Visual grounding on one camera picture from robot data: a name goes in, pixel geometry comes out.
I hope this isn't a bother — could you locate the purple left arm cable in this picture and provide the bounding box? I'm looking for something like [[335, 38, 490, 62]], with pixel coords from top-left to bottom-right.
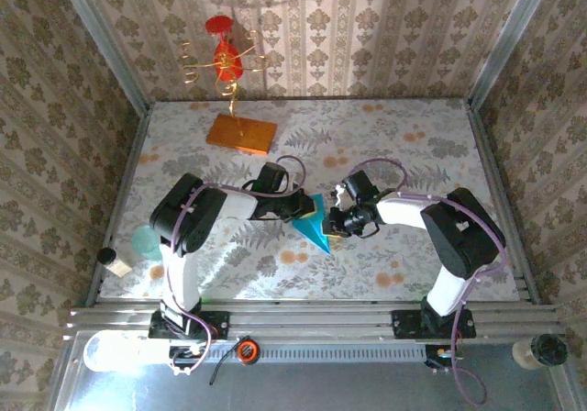
[[162, 155, 307, 378]]

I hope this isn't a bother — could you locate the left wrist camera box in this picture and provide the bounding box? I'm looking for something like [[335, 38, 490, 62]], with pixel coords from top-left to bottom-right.
[[256, 161, 289, 194]]

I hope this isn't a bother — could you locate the gold wire stand wooden base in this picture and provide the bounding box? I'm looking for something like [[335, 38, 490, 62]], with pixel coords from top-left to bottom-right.
[[178, 28, 279, 156]]

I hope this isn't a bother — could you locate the red glass vase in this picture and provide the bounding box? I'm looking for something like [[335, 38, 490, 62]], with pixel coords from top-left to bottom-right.
[[205, 15, 244, 82]]

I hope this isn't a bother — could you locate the floral table cloth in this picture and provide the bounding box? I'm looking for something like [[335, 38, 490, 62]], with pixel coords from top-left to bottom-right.
[[98, 98, 524, 302]]

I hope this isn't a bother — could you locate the orange ring on rail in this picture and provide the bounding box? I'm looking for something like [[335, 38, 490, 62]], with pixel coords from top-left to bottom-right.
[[236, 336, 261, 365]]

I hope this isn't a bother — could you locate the grey slotted cable duct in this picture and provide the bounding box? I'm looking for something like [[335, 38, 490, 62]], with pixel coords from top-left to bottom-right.
[[169, 342, 435, 364]]

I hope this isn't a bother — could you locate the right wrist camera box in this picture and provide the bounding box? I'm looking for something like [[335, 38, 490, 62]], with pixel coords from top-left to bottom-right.
[[330, 170, 380, 206]]

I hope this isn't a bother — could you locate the aluminium corner post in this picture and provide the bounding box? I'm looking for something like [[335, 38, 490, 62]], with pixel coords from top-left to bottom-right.
[[52, 0, 151, 114], [467, 0, 559, 109]]

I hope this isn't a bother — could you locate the aluminium side rail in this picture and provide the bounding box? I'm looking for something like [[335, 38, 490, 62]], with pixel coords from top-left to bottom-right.
[[465, 98, 542, 305], [85, 106, 152, 306]]

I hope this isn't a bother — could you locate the blue paper sheet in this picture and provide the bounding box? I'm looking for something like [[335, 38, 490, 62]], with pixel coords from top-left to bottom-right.
[[292, 194, 332, 255]]

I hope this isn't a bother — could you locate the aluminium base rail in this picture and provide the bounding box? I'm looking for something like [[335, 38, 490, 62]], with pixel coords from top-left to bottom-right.
[[63, 304, 563, 341]]

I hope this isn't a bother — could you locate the white cylinder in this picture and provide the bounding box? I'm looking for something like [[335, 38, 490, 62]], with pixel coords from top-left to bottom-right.
[[83, 330, 171, 374]]

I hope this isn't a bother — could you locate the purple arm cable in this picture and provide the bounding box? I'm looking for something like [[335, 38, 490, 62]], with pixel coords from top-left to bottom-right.
[[162, 155, 307, 378], [348, 158, 510, 407]]

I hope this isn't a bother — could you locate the small connector board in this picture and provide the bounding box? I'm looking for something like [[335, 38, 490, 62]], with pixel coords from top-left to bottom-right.
[[168, 342, 208, 379], [424, 344, 464, 375]]

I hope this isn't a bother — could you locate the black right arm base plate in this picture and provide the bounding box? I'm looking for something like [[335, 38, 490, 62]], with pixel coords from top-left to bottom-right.
[[392, 308, 477, 340]]

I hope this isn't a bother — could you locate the grey metal shelf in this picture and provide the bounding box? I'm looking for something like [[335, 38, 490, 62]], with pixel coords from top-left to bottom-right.
[[45, 332, 579, 411]]

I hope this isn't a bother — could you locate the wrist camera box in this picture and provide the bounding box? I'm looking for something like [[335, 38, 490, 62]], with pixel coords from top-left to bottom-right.
[[330, 170, 380, 206], [256, 161, 289, 194]]

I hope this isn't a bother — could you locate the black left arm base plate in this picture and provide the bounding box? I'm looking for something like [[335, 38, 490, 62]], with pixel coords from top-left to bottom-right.
[[149, 310, 230, 341]]

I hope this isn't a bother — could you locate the white spool with black cap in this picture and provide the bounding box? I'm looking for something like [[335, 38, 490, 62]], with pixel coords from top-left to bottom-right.
[[512, 333, 570, 370]]

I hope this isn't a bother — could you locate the teal glass cup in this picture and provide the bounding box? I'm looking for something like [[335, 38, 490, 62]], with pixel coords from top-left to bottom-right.
[[131, 226, 164, 261]]

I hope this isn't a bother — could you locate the small bottle with black cap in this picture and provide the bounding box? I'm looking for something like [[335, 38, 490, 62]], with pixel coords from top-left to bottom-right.
[[96, 248, 133, 278]]

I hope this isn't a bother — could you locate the short black cable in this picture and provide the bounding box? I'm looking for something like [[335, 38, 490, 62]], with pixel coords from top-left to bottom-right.
[[209, 353, 239, 386]]

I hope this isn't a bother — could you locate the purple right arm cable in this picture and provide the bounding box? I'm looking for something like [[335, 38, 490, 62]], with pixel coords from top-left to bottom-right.
[[348, 158, 510, 407]]

